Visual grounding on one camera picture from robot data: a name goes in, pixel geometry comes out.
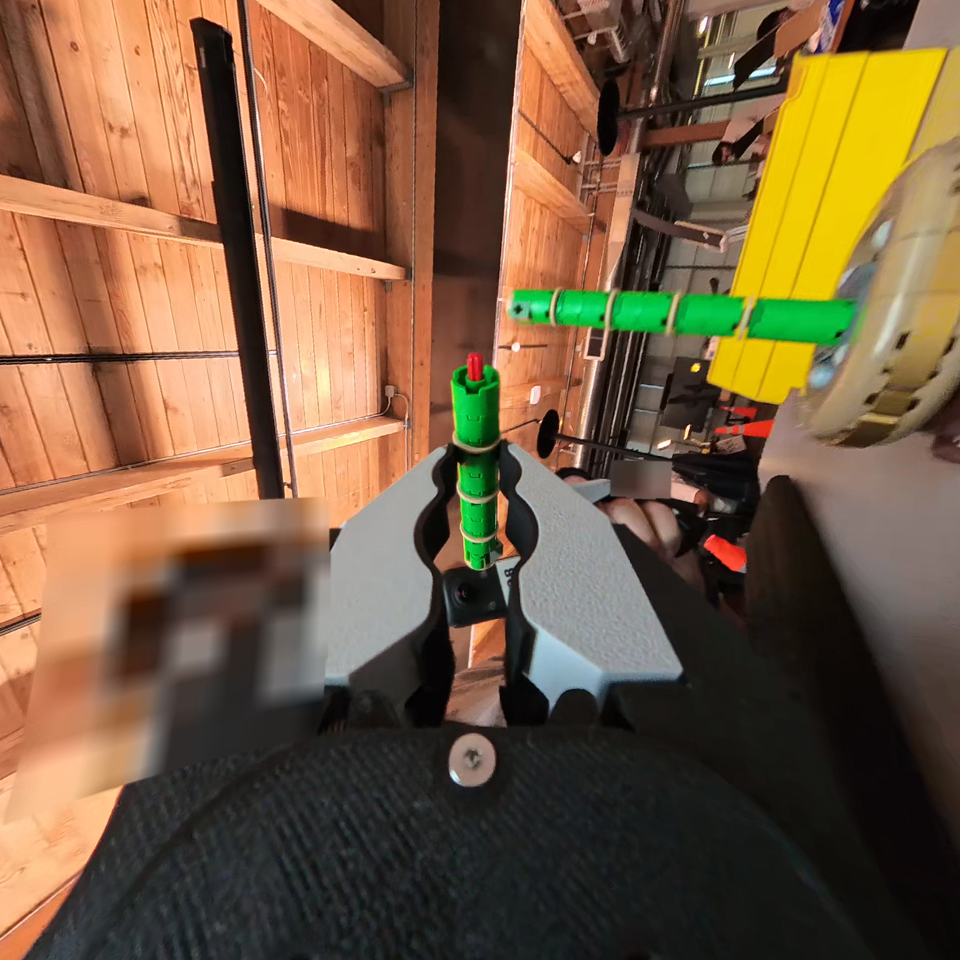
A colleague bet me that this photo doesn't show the person's left hand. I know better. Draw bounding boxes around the person's left hand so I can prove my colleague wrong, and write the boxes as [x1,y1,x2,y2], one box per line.
[596,495,710,582]

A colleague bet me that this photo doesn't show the black pendant lamp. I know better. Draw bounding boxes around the black pendant lamp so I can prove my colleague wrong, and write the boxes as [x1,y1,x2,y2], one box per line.
[534,408,676,460]
[594,77,789,159]

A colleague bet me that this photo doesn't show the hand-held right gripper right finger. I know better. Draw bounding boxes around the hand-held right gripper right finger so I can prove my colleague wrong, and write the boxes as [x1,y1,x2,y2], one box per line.
[498,441,687,706]

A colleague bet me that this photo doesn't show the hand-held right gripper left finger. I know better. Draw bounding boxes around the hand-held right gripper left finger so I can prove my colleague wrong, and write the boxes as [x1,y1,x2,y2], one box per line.
[326,446,460,702]

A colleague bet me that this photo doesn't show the yellow plastic bin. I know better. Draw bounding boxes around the yellow plastic bin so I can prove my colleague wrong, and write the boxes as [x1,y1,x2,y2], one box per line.
[707,46,954,404]

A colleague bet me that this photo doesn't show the green toy bamboo stalk red-tipped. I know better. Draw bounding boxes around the green toy bamboo stalk red-tipped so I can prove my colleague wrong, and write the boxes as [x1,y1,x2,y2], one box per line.
[450,352,505,573]

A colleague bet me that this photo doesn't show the black ceiling rail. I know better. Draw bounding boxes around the black ceiling rail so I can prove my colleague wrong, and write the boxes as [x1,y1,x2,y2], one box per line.
[189,16,288,500]

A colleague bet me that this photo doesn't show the long green toy bamboo stalk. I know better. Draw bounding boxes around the long green toy bamboo stalk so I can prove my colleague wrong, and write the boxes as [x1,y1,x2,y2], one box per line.
[506,287,858,346]

